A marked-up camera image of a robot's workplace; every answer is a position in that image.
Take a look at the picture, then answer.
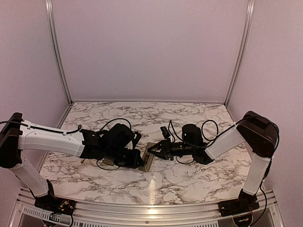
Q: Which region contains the right aluminium frame post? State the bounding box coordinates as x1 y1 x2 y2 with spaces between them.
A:
224 0 255 109

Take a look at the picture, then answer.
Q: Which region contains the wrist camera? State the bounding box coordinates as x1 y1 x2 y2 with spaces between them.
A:
160 126 171 141
133 131 142 143

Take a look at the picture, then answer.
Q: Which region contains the left aluminium frame post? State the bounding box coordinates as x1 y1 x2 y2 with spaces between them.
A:
45 0 73 105

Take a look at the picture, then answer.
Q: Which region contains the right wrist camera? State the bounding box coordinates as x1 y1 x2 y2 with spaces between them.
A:
160 126 171 141

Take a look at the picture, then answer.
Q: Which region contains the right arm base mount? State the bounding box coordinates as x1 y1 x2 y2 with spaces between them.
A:
218 199 260 217

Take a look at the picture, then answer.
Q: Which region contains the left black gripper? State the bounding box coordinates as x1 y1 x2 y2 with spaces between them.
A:
105 146 145 169

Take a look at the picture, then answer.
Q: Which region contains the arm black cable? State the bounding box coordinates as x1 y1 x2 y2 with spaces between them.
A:
167 115 280 165
0 118 132 170

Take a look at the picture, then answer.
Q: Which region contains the white remote control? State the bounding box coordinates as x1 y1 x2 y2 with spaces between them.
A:
138 142 155 172

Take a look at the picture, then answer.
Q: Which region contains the aluminium frame post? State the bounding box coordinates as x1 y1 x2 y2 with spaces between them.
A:
45 0 73 105
224 0 255 109

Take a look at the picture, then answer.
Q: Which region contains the grey battery compartment cover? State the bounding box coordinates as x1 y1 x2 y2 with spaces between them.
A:
102 159 115 166

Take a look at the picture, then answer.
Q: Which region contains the front aluminium rail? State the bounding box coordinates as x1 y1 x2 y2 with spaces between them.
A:
9 188 285 227

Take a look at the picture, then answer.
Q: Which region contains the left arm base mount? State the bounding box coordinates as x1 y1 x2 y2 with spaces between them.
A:
34 197 76 215

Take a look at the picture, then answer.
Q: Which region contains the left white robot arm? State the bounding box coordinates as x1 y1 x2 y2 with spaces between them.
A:
0 113 144 210

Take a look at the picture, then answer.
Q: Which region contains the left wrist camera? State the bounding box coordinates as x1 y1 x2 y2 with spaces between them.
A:
133 131 142 143

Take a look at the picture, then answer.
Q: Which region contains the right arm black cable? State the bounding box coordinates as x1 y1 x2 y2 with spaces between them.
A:
167 115 280 165

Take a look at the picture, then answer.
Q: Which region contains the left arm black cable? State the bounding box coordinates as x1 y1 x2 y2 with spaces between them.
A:
0 118 132 170

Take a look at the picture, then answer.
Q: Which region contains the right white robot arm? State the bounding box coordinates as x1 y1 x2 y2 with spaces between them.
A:
147 111 280 212

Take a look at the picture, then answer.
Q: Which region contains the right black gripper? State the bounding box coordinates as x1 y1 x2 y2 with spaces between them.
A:
147 138 195 160

